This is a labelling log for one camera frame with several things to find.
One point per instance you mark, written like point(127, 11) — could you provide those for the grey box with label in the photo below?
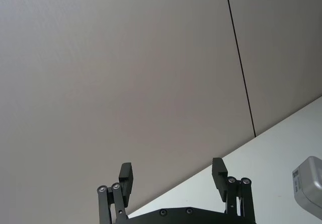
point(310, 181)

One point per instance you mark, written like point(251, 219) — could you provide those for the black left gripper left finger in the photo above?
point(125, 183)

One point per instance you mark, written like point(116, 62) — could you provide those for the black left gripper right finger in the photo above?
point(219, 181)

